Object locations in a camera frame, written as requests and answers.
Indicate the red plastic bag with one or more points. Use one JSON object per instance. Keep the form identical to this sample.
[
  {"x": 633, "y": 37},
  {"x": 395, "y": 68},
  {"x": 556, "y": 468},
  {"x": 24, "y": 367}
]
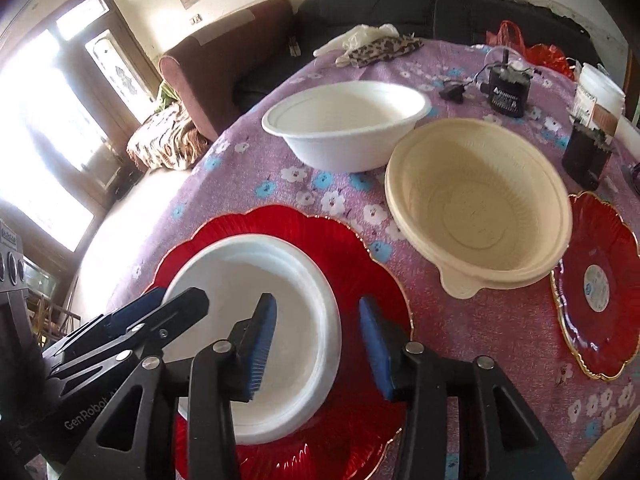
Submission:
[{"x": 546, "y": 55}]

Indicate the white plastic tub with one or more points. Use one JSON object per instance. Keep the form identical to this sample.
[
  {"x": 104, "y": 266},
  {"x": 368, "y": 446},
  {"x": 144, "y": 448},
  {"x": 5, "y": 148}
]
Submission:
[{"x": 598, "y": 101}]

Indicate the wooden glass door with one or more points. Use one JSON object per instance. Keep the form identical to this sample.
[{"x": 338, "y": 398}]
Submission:
[{"x": 83, "y": 85}]

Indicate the red scalloped glass plate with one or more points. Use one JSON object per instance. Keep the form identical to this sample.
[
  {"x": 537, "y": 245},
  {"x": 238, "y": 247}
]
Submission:
[{"x": 595, "y": 288}]

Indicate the black cylindrical motor device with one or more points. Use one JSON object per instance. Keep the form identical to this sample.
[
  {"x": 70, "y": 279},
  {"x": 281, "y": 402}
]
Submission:
[{"x": 505, "y": 81}]

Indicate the white cloth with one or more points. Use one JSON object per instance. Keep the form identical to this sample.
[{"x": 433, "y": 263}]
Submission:
[{"x": 357, "y": 37}]

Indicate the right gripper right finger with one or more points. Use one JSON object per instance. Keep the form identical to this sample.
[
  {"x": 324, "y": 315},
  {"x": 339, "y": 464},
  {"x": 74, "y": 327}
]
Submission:
[{"x": 500, "y": 437}]

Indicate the beige ribbed plastic bowl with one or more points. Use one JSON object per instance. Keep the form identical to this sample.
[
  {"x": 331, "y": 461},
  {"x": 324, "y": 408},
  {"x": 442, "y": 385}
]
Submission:
[{"x": 479, "y": 202}]

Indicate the black jar with cork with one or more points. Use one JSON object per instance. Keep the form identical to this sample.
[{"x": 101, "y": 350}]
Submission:
[{"x": 586, "y": 155}]

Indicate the white foam bowl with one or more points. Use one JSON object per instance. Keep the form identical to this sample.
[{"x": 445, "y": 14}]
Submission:
[{"x": 351, "y": 126}]

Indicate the beige shallow plate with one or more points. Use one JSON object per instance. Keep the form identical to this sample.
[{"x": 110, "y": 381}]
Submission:
[{"x": 603, "y": 453}]

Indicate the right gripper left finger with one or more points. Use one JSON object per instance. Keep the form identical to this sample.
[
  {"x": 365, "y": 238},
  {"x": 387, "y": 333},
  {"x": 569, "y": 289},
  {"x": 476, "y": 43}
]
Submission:
[{"x": 134, "y": 435}]

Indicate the maroon armchair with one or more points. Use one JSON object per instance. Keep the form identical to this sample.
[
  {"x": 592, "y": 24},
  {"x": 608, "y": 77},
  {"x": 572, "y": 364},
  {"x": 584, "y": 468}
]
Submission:
[{"x": 204, "y": 67}]

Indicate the patterned blanket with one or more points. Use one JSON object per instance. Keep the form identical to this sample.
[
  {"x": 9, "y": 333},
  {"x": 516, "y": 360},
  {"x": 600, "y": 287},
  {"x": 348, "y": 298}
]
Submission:
[{"x": 167, "y": 140}]

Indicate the black power adapter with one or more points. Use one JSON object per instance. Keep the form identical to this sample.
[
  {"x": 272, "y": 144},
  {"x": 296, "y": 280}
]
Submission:
[{"x": 453, "y": 91}]

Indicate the black leather sofa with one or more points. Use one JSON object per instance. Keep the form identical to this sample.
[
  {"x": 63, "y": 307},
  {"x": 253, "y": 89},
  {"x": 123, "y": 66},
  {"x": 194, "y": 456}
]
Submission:
[{"x": 458, "y": 21}]

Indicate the leopard print cloth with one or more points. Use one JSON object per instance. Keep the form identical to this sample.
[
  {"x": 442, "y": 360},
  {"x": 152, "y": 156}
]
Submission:
[{"x": 383, "y": 50}]

